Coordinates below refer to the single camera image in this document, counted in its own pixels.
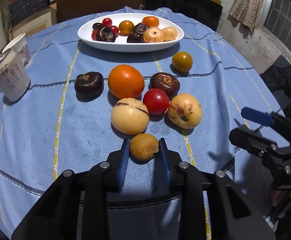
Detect brown kiwi fruit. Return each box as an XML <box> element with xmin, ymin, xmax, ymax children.
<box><xmin>130</xmin><ymin>133</ymin><xmax>159</xmax><ymax>161</ymax></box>

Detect cream pepino melon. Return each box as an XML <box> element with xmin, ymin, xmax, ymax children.
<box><xmin>111</xmin><ymin>98</ymin><xmax>150</xmax><ymax>135</ymax></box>

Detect cream fruit purple streaks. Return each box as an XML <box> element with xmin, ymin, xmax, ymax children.
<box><xmin>167</xmin><ymin>93</ymin><xmax>203</xmax><ymax>129</ymax></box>

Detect green-yellow small fruit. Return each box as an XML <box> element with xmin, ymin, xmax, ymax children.
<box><xmin>171</xmin><ymin>51</ymin><xmax>193</xmax><ymax>73</ymax></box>

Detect dark mangosteen front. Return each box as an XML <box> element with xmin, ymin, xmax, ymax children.
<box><xmin>96</xmin><ymin>26</ymin><xmax>116</xmax><ymax>42</ymax></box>

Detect red cherry tomato front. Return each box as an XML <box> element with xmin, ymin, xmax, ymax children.
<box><xmin>91</xmin><ymin>30</ymin><xmax>98</xmax><ymax>40</ymax></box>

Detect red cherry tomato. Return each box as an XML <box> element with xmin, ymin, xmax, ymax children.
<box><xmin>110</xmin><ymin>25</ymin><xmax>119</xmax><ymax>36</ymax></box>
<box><xmin>91</xmin><ymin>30</ymin><xmax>98</xmax><ymax>40</ymax></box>
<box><xmin>102</xmin><ymin>18</ymin><xmax>112</xmax><ymax>27</ymax></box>

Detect peach colored streaked fruit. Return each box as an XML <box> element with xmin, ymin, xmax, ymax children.
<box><xmin>143</xmin><ymin>27</ymin><xmax>164</xmax><ymax>43</ymax></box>

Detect small dark plum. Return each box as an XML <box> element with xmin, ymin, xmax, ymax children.
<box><xmin>92</xmin><ymin>22</ymin><xmax>105</xmax><ymax>31</ymax></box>

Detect dark shiny plum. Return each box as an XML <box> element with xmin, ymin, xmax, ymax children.
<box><xmin>127</xmin><ymin>33</ymin><xmax>144</xmax><ymax>43</ymax></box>

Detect small orange yellow citrus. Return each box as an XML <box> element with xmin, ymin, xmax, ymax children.
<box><xmin>118</xmin><ymin>21</ymin><xmax>135</xmax><ymax>36</ymax></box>

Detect black bag on floor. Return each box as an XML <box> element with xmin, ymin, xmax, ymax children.
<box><xmin>260</xmin><ymin>55</ymin><xmax>291</xmax><ymax>120</ymax></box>

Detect large red tomato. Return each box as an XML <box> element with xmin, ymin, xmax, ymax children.
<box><xmin>143</xmin><ymin>88</ymin><xmax>169</xmax><ymax>115</ymax></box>

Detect blue checked tablecloth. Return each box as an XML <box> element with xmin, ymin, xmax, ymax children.
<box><xmin>0</xmin><ymin>8</ymin><xmax>288</xmax><ymax>237</ymax></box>

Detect dark purple mangosteen left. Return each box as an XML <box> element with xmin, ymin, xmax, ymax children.
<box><xmin>74</xmin><ymin>72</ymin><xmax>104</xmax><ymax>98</ymax></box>

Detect large orange mandarin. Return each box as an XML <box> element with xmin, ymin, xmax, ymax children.
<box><xmin>107</xmin><ymin>64</ymin><xmax>145</xmax><ymax>99</ymax></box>

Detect dark mangosteen brown top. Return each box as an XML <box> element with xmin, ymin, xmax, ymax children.
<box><xmin>150</xmin><ymin>72</ymin><xmax>180</xmax><ymax>99</ymax></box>

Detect window with grille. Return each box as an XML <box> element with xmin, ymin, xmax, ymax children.
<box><xmin>258</xmin><ymin>0</ymin><xmax>291</xmax><ymax>61</ymax></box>

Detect brick pattern paper sheet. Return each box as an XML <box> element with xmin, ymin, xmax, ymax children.
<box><xmin>229</xmin><ymin>0</ymin><xmax>263</xmax><ymax>33</ymax></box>

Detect white oval plate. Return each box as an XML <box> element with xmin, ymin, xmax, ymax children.
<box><xmin>78</xmin><ymin>12</ymin><xmax>184</xmax><ymax>53</ymax></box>

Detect black chair back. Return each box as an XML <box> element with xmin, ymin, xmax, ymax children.
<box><xmin>145</xmin><ymin>0</ymin><xmax>222</xmax><ymax>31</ymax></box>

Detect cream fruit on plate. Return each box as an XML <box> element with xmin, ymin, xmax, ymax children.
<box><xmin>161</xmin><ymin>27</ymin><xmax>178</xmax><ymax>42</ymax></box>

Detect white beverage can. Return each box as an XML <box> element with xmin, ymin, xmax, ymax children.
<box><xmin>0</xmin><ymin>49</ymin><xmax>30</xmax><ymax>102</ymax></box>

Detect red cherry tomato on plate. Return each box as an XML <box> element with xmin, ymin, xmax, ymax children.
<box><xmin>102</xmin><ymin>18</ymin><xmax>112</xmax><ymax>27</ymax></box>

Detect small orange on plate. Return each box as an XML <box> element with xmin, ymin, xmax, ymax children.
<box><xmin>142</xmin><ymin>16</ymin><xmax>160</xmax><ymax>28</ymax></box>

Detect white paper cup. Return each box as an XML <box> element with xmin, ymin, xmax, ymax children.
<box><xmin>2</xmin><ymin>33</ymin><xmax>31</xmax><ymax>67</ymax></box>

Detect framed picture beige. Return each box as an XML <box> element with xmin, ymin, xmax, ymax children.
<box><xmin>9</xmin><ymin>3</ymin><xmax>58</xmax><ymax>41</ymax></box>

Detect brown wooden board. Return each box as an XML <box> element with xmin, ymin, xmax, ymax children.
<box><xmin>55</xmin><ymin>0</ymin><xmax>141</xmax><ymax>22</ymax></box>

